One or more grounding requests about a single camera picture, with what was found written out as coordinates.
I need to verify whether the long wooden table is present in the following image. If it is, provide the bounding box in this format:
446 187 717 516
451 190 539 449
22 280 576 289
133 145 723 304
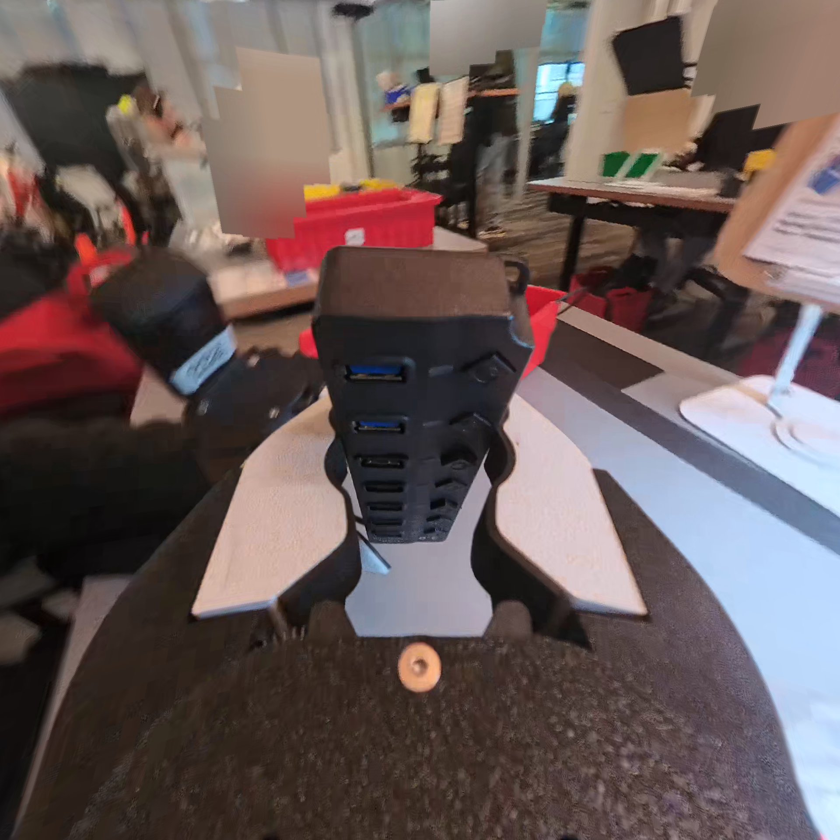
527 174 742 290

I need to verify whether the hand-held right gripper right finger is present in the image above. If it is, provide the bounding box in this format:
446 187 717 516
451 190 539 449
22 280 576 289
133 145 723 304
471 394 651 649

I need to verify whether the thin black usb cable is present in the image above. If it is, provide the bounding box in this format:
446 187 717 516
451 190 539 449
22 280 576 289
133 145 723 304
354 512 392 577

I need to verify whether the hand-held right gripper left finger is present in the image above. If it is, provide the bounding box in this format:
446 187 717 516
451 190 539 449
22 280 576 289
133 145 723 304
190 394 363 619

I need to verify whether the red chair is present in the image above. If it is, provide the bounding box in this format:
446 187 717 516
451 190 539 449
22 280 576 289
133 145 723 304
0 249 145 421

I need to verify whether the cardboard box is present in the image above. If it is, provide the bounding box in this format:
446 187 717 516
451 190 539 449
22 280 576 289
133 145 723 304
620 88 697 155

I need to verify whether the paper flip chart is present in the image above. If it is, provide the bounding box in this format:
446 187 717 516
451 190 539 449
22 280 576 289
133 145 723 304
436 77 470 145
407 82 441 144

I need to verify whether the white document stand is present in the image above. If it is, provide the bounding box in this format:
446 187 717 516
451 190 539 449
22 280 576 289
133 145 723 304
679 302 840 468

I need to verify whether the black usb hub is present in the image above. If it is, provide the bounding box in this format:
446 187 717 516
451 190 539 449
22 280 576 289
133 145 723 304
311 246 536 546

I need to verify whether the large red plastic bin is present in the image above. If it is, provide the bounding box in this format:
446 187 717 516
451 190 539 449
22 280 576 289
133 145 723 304
266 187 444 273

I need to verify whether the black panel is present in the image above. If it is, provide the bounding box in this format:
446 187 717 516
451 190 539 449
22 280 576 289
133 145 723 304
612 16 686 96

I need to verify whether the small red plastic bin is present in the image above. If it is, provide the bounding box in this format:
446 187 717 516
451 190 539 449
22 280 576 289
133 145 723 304
298 285 568 378

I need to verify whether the wood edged side table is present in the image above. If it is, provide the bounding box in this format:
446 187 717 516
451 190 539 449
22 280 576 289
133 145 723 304
217 279 319 322

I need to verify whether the green bin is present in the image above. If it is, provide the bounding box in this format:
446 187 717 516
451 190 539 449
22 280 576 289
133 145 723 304
602 151 660 179

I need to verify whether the person's left forearm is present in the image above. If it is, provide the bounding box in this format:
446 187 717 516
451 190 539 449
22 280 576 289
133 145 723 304
0 416 211 581

